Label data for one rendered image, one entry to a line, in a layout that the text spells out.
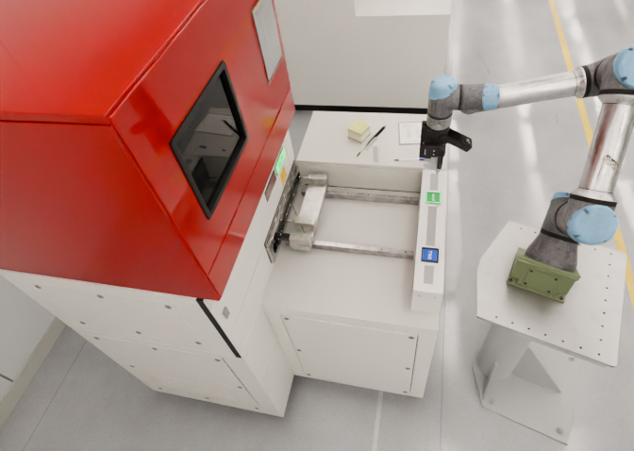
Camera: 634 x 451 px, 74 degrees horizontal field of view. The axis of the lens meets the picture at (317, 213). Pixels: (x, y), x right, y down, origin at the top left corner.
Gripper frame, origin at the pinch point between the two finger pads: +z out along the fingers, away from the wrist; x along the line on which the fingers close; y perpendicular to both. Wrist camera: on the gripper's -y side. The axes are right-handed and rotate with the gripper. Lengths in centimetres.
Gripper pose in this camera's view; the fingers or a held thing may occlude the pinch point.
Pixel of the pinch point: (439, 170)
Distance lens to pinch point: 152.4
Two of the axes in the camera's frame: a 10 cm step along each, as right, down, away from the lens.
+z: 1.2, 6.4, 7.6
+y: -9.7, -0.9, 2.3
